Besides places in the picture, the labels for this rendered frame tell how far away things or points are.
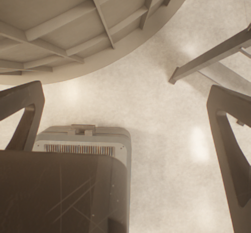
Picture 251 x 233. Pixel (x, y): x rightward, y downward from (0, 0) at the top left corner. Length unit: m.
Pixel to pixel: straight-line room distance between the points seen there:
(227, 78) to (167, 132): 0.50
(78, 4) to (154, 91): 0.87
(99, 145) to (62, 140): 0.19
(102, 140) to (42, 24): 0.69
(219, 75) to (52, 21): 0.79
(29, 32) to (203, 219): 1.50
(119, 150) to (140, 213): 0.60
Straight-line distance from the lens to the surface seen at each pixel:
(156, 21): 1.35
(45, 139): 1.18
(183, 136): 1.42
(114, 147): 1.12
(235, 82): 1.14
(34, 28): 0.60
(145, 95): 1.34
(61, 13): 0.59
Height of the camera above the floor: 1.33
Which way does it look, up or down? 83 degrees down
